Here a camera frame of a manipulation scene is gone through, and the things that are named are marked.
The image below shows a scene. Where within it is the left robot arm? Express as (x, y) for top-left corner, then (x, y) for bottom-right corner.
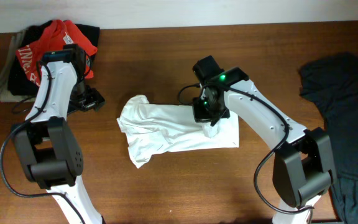
(2, 44), (105, 223)

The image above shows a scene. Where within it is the black folded garment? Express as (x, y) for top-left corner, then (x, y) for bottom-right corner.
(7, 20), (101, 96)

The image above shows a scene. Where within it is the dark t-shirt white print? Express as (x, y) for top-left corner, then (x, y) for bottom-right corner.
(299, 52), (358, 223)

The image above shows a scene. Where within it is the red folded t-shirt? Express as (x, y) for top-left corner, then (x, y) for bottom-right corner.
(15, 19), (99, 88)

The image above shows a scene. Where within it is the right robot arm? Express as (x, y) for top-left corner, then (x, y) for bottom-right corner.
(192, 56), (337, 223)

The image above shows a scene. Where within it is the grey folded garment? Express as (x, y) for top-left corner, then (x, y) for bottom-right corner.
(0, 29), (38, 103)

